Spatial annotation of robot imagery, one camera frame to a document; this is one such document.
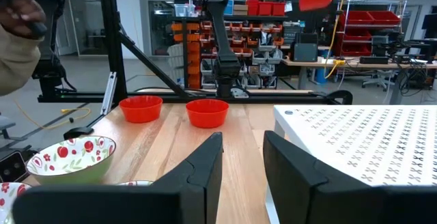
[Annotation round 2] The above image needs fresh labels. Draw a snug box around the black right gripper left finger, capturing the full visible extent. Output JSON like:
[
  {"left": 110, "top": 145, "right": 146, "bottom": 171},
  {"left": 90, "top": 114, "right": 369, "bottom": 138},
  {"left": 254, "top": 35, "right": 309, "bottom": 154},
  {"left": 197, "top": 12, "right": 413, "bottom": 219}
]
[{"left": 12, "top": 131, "right": 224, "bottom": 224}]

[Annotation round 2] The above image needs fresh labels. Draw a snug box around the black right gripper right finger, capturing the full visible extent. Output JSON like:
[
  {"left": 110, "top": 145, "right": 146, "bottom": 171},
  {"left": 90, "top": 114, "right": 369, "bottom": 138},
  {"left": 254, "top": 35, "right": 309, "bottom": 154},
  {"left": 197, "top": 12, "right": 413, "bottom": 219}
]
[{"left": 262, "top": 130, "right": 437, "bottom": 224}]

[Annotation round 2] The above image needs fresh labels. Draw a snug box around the red storage bin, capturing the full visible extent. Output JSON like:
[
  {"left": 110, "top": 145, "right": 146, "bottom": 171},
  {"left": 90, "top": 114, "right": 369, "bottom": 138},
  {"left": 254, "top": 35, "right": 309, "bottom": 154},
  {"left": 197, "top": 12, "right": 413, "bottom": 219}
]
[
  {"left": 245, "top": 0, "right": 260, "bottom": 16},
  {"left": 258, "top": 1, "right": 273, "bottom": 16},
  {"left": 272, "top": 1, "right": 287, "bottom": 16}
]

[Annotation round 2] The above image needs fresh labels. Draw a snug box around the black computer case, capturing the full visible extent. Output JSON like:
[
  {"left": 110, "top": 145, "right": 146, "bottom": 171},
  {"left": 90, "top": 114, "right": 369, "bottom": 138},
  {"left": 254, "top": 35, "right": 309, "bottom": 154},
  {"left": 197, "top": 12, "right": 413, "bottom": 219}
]
[{"left": 292, "top": 32, "right": 319, "bottom": 63}]

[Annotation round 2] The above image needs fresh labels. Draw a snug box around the white perforated metal shelf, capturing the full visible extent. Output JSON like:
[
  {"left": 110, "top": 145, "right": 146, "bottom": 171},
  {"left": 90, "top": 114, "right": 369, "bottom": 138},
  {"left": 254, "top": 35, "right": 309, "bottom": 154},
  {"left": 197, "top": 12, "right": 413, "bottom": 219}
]
[{"left": 265, "top": 104, "right": 437, "bottom": 224}]

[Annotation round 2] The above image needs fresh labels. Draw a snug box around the storage rack with orange bins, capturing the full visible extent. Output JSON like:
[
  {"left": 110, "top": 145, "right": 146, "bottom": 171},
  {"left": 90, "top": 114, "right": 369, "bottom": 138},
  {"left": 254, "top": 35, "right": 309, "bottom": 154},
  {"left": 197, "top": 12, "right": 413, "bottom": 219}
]
[{"left": 170, "top": 0, "right": 291, "bottom": 90}]

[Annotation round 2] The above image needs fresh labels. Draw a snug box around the wooden lab desk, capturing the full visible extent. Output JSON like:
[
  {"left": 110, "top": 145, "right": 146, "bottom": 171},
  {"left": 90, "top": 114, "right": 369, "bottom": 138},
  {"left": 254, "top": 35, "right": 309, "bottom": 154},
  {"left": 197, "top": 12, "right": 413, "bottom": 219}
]
[{"left": 280, "top": 57, "right": 437, "bottom": 105}]

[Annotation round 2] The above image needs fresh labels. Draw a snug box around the silver aluminium extrusion bar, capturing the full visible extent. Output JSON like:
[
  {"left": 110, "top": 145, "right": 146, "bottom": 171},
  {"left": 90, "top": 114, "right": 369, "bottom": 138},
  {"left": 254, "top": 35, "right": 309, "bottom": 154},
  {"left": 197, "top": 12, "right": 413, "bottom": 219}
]
[{"left": 100, "top": 72, "right": 117, "bottom": 115}]

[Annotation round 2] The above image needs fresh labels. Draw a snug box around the office chair base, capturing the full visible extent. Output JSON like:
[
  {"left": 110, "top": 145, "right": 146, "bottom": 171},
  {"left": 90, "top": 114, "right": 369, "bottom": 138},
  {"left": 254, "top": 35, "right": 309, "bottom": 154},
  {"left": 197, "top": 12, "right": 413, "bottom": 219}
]
[{"left": 361, "top": 70, "right": 397, "bottom": 92}]

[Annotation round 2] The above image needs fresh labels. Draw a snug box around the black equipment on stand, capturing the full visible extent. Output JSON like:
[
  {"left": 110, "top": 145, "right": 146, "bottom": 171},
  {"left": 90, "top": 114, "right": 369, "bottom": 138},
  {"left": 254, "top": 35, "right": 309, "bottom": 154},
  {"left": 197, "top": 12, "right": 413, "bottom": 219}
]
[{"left": 32, "top": 0, "right": 78, "bottom": 97}]

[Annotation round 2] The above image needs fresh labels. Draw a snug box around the person's hand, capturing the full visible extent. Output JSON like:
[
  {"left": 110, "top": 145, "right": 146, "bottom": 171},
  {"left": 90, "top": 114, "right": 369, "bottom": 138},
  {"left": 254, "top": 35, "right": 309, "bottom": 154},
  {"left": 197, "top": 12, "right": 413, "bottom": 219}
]
[{"left": 0, "top": 0, "right": 48, "bottom": 40}]

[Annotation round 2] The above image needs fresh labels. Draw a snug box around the yellow hanging power cord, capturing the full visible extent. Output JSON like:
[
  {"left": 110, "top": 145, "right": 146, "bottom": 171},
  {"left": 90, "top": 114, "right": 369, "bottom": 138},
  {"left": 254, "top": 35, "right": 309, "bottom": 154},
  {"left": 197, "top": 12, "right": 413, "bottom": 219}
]
[{"left": 323, "top": 0, "right": 350, "bottom": 80}]

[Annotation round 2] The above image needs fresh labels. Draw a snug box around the wire rack with red bins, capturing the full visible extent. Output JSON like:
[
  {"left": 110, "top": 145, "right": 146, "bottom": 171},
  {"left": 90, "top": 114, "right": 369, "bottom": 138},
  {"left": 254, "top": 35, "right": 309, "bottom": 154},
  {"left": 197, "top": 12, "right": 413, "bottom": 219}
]
[{"left": 334, "top": 0, "right": 407, "bottom": 58}]

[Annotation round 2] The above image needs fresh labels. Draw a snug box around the yellow floor cable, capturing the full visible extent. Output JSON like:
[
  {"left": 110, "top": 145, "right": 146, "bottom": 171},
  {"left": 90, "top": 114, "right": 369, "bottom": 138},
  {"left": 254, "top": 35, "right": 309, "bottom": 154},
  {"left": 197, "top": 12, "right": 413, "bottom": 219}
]
[{"left": 13, "top": 100, "right": 92, "bottom": 131}]

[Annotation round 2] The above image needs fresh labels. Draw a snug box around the black table-level camera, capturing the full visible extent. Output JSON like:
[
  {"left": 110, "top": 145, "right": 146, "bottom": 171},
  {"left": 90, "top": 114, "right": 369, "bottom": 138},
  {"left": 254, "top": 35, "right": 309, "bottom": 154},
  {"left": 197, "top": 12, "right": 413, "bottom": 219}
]
[{"left": 0, "top": 150, "right": 28, "bottom": 184}]

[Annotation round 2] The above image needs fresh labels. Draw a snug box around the black aluminium table frame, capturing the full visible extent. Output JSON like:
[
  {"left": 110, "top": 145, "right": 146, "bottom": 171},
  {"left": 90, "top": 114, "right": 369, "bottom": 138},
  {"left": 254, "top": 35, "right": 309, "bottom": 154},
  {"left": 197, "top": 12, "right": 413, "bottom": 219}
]
[{"left": 37, "top": 0, "right": 353, "bottom": 106}]

